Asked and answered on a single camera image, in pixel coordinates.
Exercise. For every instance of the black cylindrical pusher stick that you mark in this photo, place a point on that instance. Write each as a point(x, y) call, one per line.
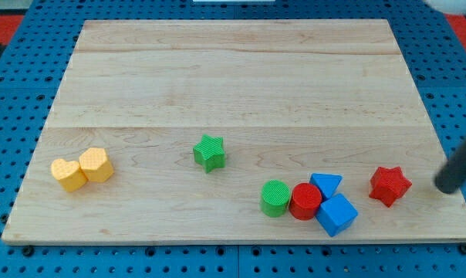
point(452, 174)

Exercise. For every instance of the blue triangle block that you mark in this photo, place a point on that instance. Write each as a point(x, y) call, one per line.
point(326, 183)

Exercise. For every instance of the red star block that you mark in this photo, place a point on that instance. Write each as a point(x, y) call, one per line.
point(388, 185)

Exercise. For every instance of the green star block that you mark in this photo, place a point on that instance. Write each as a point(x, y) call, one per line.
point(210, 153)

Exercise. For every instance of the blue cube block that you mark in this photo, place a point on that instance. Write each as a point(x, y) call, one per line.
point(336, 214)

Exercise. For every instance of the red cylinder block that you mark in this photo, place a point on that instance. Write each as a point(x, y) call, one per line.
point(305, 201)

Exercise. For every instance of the green cylinder block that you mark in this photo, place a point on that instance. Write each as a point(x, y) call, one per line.
point(275, 196)

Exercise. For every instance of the wooden board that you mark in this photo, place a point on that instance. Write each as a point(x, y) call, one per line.
point(288, 97)

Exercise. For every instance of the yellow hexagon block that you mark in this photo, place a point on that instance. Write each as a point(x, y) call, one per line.
point(96, 165)

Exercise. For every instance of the yellow heart block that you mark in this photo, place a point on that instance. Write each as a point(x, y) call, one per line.
point(68, 174)

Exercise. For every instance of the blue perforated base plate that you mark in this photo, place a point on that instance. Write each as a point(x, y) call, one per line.
point(35, 59)

